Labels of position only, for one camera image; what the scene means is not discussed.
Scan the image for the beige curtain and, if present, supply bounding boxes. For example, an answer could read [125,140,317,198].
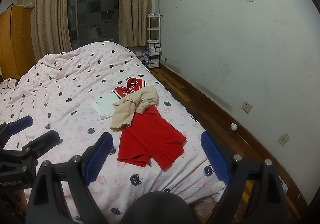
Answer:
[17,0,73,63]
[118,0,155,48]

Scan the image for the red shorts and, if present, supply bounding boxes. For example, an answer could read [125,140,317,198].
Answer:
[117,108,187,170]

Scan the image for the dark window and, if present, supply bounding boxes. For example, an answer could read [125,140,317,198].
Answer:
[67,0,122,48]

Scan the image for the wooden wardrobe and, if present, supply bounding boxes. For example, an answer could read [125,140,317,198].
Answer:
[0,5,37,81]

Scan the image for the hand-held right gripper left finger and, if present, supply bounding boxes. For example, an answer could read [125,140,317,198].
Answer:
[26,132,115,224]

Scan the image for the white wall plate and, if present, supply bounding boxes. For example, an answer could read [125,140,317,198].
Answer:
[278,133,290,146]

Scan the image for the beige knit garment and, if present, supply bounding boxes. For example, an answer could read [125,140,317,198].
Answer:
[111,85,159,132]

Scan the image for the red jersey white trim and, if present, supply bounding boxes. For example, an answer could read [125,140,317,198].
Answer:
[112,77,147,102]

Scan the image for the white wall socket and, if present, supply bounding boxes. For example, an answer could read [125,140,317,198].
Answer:
[241,100,253,114]

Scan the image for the pink cat print bed cover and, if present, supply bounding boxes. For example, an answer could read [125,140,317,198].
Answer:
[0,41,227,224]

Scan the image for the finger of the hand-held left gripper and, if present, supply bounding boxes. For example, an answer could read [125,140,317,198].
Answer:
[0,115,34,143]
[0,129,60,164]

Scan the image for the stack of white boxes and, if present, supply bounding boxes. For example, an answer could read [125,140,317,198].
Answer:
[146,40,161,67]

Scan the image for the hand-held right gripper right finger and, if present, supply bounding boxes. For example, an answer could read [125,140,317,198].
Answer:
[201,130,290,224]

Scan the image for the black cable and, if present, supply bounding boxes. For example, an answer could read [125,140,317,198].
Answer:
[6,73,23,88]

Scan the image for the white garment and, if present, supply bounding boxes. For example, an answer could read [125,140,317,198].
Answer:
[91,93,120,120]

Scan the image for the white shelf rack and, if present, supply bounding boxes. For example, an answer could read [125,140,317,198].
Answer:
[144,13,162,68]

